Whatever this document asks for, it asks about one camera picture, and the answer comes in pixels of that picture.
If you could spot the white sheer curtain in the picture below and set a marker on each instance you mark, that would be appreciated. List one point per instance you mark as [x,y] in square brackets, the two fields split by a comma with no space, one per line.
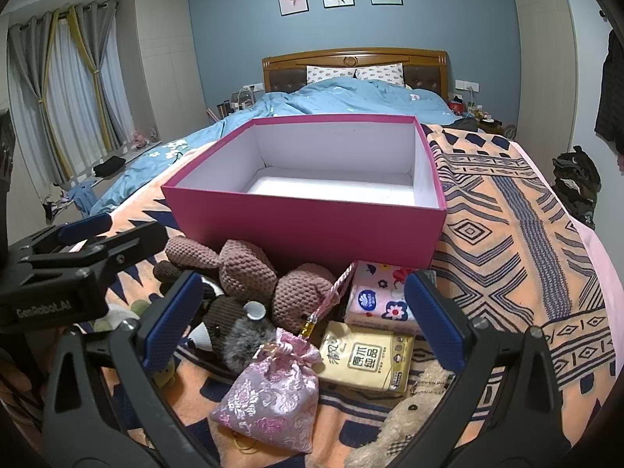
[78,107]

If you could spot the striped garment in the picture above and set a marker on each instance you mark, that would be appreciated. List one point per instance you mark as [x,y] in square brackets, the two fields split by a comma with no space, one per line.
[53,208]

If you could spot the wooden nightstand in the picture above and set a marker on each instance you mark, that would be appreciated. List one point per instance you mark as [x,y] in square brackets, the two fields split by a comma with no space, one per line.
[487,124]

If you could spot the wooden bed headboard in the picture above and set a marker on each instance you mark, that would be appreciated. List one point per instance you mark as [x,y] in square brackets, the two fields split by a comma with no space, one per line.
[351,56]

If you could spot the white patterned pillow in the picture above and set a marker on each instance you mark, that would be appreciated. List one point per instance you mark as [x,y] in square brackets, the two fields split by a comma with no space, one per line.
[380,73]
[329,74]

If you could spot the pink bed sheet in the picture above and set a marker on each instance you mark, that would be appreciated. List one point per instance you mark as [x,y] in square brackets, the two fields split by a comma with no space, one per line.
[604,263]

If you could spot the red box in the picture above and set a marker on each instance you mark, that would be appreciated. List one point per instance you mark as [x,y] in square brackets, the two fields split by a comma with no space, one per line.
[456,106]

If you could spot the pink cardboard box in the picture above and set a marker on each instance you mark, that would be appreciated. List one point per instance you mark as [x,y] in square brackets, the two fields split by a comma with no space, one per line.
[302,234]

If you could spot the green plush turtle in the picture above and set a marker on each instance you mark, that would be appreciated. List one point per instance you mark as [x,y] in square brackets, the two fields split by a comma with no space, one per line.
[109,324]

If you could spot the black jacket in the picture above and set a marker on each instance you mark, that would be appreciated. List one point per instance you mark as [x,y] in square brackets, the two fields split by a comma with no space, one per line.
[612,87]

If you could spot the black cloth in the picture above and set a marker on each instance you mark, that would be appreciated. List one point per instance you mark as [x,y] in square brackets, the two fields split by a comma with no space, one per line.
[109,165]

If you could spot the floral tissue pack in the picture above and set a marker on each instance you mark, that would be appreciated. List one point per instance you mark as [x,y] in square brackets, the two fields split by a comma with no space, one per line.
[375,297]

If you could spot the blue garment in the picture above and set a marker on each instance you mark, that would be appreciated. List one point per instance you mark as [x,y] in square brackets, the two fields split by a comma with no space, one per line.
[83,200]

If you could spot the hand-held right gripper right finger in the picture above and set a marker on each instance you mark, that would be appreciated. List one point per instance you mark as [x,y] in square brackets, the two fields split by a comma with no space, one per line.
[434,321]

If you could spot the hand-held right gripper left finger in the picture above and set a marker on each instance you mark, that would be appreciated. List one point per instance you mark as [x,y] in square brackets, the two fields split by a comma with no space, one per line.
[170,321]

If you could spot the pink knitted plush toy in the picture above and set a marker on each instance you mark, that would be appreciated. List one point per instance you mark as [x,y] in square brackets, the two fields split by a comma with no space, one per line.
[243,268]

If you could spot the blue floral duvet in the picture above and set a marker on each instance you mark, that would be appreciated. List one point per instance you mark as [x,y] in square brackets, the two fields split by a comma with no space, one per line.
[365,97]

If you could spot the dark grey garment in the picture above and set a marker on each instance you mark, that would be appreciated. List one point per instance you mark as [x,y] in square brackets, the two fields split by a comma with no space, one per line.
[468,123]

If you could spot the yellow tissue pack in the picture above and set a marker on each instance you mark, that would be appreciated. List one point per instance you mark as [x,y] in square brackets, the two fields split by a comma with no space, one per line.
[365,356]

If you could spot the dark camouflage backpack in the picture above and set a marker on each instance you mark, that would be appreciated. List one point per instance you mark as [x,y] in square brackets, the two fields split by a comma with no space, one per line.
[575,185]

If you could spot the small pink fan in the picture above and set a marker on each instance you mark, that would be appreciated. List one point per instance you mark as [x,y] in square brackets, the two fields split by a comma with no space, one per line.
[140,140]

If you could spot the orange patterned blanket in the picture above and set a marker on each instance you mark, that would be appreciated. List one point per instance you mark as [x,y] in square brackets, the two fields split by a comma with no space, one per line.
[512,253]

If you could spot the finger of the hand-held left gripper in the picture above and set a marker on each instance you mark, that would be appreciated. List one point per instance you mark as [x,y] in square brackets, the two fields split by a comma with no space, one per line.
[126,246]
[83,228]

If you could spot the group of cosmetic bottles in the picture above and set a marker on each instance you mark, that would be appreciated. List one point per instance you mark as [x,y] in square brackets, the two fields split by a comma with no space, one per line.
[241,102]

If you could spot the grey yellow-edged curtain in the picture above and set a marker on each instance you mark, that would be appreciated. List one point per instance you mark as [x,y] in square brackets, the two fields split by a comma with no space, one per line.
[114,58]
[29,83]

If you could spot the beige teddy bear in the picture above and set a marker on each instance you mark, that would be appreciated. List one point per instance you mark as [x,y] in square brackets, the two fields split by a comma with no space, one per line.
[390,429]

